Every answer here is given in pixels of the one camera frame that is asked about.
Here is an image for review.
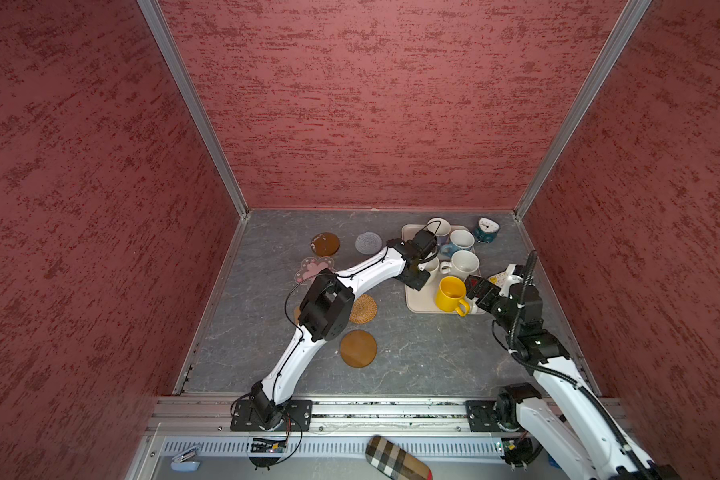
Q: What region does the grey woven round coaster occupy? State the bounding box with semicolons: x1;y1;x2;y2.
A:
355;232;384;256

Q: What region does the yellow mug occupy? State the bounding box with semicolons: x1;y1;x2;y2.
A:
434;276;471;317

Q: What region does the rattan round coaster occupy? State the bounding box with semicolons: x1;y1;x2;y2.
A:
350;294;378;325

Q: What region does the dark amber round coaster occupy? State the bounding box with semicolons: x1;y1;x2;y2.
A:
310;232;341;257

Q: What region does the pink flower coaster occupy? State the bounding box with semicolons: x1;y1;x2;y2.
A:
294;257;335;285

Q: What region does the brown wooden round coaster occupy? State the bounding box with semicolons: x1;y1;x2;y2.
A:
339;330;378;369

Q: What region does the white mug with handle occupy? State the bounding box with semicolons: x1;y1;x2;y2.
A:
419;255;440;285

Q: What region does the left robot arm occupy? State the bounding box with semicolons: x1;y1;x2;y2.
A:
247;227;439;431

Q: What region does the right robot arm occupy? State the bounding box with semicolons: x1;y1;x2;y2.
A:
466;273;679;479

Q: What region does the white mug back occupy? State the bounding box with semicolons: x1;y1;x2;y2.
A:
426;217;452;246

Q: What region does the white blue mug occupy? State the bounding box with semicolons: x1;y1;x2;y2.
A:
440;229;475;258

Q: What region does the white mug middle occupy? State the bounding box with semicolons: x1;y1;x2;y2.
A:
440;250;480;280

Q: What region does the beige tray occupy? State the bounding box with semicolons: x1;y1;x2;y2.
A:
401;224;487;316

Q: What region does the teal cat mug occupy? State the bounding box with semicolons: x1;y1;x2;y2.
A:
472;217;501;243

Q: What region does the plaid case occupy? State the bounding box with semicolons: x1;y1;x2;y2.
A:
365;436;433;480

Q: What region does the small stapler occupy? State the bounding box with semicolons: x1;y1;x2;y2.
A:
170;445;201;473

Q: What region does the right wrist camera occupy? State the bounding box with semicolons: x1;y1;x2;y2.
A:
489;250;538;297

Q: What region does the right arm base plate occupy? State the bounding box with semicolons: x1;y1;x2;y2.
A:
465;400;519;433

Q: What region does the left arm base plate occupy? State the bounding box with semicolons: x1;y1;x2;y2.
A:
230;398;314;433

